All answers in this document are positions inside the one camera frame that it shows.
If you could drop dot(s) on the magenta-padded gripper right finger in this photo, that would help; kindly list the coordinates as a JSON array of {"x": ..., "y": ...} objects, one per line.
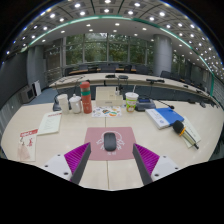
[{"x": 165, "y": 166}]

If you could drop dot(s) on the ceiling lights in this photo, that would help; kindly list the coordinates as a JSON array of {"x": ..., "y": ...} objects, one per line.
[{"x": 106, "y": 10}]

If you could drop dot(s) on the printed paper cup with straw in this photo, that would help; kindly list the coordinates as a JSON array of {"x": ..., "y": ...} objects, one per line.
[{"x": 131, "y": 102}]

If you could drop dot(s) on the white paper cup stack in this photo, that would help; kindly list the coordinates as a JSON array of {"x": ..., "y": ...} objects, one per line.
[{"x": 63, "y": 104}]

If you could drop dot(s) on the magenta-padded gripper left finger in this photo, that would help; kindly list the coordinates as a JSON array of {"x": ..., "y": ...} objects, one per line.
[{"x": 58, "y": 165}]

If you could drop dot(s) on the colourful sticker sheet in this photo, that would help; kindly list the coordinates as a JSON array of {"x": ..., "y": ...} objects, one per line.
[{"x": 106, "y": 111}]

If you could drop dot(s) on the white lidded mug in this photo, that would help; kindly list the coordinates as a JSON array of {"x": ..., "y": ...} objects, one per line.
[{"x": 75, "y": 105}]

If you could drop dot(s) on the red and white leaflet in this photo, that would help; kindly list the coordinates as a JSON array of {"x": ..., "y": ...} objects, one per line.
[{"x": 28, "y": 143}]

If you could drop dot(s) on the black desk microphone base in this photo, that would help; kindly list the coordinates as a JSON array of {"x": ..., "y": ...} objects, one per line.
[{"x": 56, "y": 107}]

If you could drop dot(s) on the white printed document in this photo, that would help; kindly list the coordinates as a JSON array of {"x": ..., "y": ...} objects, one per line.
[{"x": 50, "y": 123}]

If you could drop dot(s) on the white cardboard box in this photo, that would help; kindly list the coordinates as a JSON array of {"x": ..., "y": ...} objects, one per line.
[{"x": 108, "y": 98}]

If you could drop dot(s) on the red thermos bottle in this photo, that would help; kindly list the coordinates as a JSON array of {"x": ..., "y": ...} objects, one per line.
[{"x": 86, "y": 100}]

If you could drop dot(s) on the long curved conference desk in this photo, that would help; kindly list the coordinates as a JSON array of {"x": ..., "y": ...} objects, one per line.
[{"x": 100, "y": 77}]

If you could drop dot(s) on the dark office chairs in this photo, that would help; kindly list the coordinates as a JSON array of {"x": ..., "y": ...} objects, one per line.
[{"x": 165, "y": 74}]

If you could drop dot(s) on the pink printed mouse pad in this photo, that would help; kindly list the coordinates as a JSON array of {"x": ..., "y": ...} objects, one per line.
[{"x": 93, "y": 146}]

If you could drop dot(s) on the black computer mouse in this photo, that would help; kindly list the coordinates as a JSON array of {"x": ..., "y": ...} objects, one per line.
[{"x": 110, "y": 141}]

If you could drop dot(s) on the blue and white book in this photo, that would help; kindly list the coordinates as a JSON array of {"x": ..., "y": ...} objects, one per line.
[{"x": 166, "y": 116}]

